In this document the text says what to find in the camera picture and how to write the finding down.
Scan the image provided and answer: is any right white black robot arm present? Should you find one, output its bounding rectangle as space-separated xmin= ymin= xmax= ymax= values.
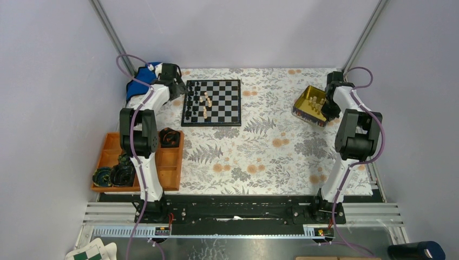
xmin=310 ymin=71 xmax=382 ymax=224

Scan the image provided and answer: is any blue cloth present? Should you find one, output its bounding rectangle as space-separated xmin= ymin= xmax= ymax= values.
xmin=126 ymin=66 xmax=157 ymax=102

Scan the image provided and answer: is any green black swirl disc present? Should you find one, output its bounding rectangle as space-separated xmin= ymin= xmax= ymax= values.
xmin=92 ymin=167 xmax=113 ymax=187

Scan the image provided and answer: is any black swirl coaster in tray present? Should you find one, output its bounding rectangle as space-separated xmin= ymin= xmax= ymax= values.
xmin=110 ymin=164 xmax=136 ymax=187

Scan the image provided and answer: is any black white chess board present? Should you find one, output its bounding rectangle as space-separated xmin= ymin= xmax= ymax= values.
xmin=181 ymin=80 xmax=242 ymax=127

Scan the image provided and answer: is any black orange swirl object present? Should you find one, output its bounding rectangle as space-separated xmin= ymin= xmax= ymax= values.
xmin=159 ymin=127 xmax=181 ymax=148

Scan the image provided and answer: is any black mounting base rail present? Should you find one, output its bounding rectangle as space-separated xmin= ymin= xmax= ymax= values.
xmin=132 ymin=195 xmax=346 ymax=225

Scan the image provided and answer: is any gold tin box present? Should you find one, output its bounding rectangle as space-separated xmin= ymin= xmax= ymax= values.
xmin=292 ymin=86 xmax=328 ymax=127

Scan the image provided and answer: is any dark green swirl object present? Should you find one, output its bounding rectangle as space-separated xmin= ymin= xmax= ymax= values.
xmin=117 ymin=153 xmax=134 ymax=167

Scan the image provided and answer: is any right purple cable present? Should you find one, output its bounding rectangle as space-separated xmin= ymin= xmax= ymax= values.
xmin=317 ymin=67 xmax=386 ymax=257

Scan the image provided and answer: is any folded green chess mat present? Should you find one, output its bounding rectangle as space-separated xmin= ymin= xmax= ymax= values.
xmin=64 ymin=238 xmax=117 ymax=260

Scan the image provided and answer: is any dark blue bottle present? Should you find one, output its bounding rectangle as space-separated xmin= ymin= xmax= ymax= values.
xmin=388 ymin=241 xmax=446 ymax=260

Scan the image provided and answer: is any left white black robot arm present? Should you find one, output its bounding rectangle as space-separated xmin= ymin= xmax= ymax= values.
xmin=119 ymin=63 xmax=186 ymax=223

